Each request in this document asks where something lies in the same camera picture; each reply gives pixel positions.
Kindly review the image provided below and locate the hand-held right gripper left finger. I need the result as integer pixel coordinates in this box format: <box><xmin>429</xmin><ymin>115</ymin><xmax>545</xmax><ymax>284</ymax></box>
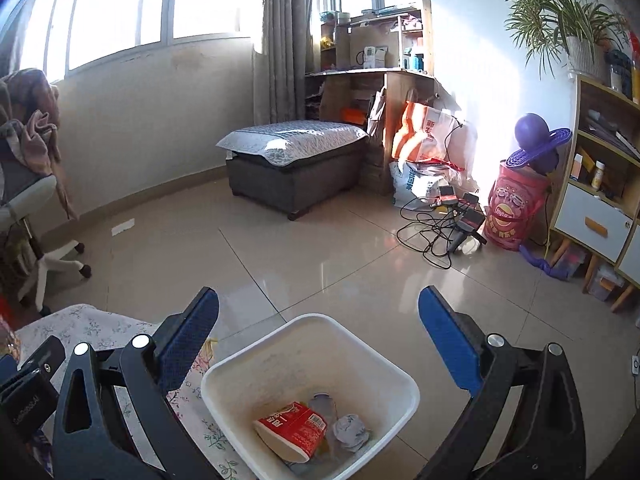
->
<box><xmin>52</xmin><ymin>286</ymin><xmax>221</xmax><ymax>480</ymax></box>

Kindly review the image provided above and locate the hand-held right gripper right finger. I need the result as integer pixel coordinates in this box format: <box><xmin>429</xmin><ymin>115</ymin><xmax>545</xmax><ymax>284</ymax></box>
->
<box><xmin>417</xmin><ymin>285</ymin><xmax>587</xmax><ymax>480</ymax></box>

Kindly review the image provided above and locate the white plastic bin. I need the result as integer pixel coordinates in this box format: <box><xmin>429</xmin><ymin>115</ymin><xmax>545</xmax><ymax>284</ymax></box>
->
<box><xmin>201</xmin><ymin>313</ymin><xmax>421</xmax><ymax>480</ymax></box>

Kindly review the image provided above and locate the white paper ball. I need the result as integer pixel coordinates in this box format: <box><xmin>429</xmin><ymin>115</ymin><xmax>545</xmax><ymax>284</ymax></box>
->
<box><xmin>332</xmin><ymin>413</ymin><xmax>373</xmax><ymax>453</ymax></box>

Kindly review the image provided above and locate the red paper cup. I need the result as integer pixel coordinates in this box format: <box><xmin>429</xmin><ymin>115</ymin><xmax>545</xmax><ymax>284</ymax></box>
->
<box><xmin>252</xmin><ymin>401</ymin><xmax>329</xmax><ymax>463</ymax></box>

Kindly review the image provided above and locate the clear plastic bottle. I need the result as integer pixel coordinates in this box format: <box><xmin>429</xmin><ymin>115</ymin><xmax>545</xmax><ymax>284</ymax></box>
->
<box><xmin>306</xmin><ymin>392</ymin><xmax>337</xmax><ymax>418</ymax></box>

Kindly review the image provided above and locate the floral tablecloth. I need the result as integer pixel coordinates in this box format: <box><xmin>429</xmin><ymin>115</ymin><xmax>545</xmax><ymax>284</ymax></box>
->
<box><xmin>15</xmin><ymin>304</ymin><xmax>261</xmax><ymax>480</ymax></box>

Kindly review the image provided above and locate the purple floor toy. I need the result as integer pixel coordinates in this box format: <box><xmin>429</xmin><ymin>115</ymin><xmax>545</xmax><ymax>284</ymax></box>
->
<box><xmin>519</xmin><ymin>244</ymin><xmax>568</xmax><ymax>281</ymax></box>

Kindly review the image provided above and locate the red chip drum container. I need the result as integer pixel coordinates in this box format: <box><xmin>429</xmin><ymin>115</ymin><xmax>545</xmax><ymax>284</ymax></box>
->
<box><xmin>484</xmin><ymin>160</ymin><xmax>551</xmax><ymax>252</ymax></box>

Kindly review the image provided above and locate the white grey office chair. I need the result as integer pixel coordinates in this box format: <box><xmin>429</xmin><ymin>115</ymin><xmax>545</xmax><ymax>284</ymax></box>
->
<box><xmin>0</xmin><ymin>140</ymin><xmax>93</xmax><ymax>316</ymax></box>

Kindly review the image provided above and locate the white blue plastic bag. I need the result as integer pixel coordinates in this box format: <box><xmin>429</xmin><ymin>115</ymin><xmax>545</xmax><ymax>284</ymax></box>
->
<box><xmin>390</xmin><ymin>160</ymin><xmax>473</xmax><ymax>208</ymax></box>

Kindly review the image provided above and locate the clear storage box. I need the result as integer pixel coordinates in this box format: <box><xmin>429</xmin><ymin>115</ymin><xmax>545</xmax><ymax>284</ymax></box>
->
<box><xmin>586</xmin><ymin>262</ymin><xmax>626</xmax><ymax>302</ymax></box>

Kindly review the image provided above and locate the grey ottoman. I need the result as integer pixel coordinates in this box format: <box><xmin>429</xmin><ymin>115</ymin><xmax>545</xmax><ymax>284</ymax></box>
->
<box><xmin>225</xmin><ymin>132</ymin><xmax>368</xmax><ymax>221</ymax></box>

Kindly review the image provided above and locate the grey backpack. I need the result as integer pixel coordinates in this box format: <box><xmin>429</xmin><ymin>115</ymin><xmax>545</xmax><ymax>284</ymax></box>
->
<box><xmin>0</xmin><ymin>137</ymin><xmax>26</xmax><ymax>181</ymax></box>

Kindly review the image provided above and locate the orange white shopping bag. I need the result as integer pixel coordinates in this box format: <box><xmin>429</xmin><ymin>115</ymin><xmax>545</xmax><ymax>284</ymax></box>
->
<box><xmin>391</xmin><ymin>101</ymin><xmax>468</xmax><ymax>166</ymax></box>

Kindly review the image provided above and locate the purple hat and ball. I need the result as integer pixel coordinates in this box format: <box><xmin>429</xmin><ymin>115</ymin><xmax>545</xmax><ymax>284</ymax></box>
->
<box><xmin>505</xmin><ymin>114</ymin><xmax>572</xmax><ymax>173</ymax></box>

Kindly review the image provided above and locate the quilted cushion cover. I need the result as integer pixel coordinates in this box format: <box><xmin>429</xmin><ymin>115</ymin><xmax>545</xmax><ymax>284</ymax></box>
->
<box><xmin>216</xmin><ymin>120</ymin><xmax>370</xmax><ymax>167</ymax></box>

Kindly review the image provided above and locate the wooden desk with shelves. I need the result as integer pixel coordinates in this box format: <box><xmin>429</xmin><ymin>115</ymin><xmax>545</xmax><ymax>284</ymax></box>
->
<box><xmin>304</xmin><ymin>0</ymin><xmax>441</xmax><ymax>196</ymax></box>

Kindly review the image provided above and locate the wooden shelf cabinet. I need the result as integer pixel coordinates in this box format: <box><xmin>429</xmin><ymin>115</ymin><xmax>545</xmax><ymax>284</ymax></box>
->
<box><xmin>547</xmin><ymin>72</ymin><xmax>640</xmax><ymax>313</ymax></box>

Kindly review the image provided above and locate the white plant pot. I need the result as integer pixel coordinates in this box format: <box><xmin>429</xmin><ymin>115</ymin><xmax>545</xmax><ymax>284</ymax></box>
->
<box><xmin>565</xmin><ymin>35</ymin><xmax>608</xmax><ymax>81</ymax></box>

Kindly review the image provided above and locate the dark blue container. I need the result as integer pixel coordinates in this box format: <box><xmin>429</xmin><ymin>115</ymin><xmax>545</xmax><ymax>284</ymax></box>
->
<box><xmin>606</xmin><ymin>50</ymin><xmax>633</xmax><ymax>97</ymax></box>

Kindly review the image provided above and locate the grey curtain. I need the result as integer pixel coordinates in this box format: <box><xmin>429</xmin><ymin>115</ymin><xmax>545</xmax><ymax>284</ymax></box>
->
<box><xmin>250</xmin><ymin>0</ymin><xmax>341</xmax><ymax>125</ymax></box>

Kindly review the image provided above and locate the green spider plant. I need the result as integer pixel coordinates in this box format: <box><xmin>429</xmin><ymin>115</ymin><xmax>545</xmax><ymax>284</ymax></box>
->
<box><xmin>505</xmin><ymin>0</ymin><xmax>631</xmax><ymax>78</ymax></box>

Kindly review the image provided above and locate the black cable tangle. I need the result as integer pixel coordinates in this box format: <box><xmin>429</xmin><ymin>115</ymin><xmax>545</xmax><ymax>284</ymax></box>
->
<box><xmin>395</xmin><ymin>115</ymin><xmax>488</xmax><ymax>268</ymax></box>

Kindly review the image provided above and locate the black handle device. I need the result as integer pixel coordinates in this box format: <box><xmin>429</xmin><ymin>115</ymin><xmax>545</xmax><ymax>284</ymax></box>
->
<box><xmin>450</xmin><ymin>230</ymin><xmax>488</xmax><ymax>253</ymax></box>

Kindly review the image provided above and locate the white drawer orange handle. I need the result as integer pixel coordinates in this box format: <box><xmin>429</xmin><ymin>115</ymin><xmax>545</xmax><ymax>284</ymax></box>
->
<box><xmin>554</xmin><ymin>182</ymin><xmax>635</xmax><ymax>263</ymax></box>

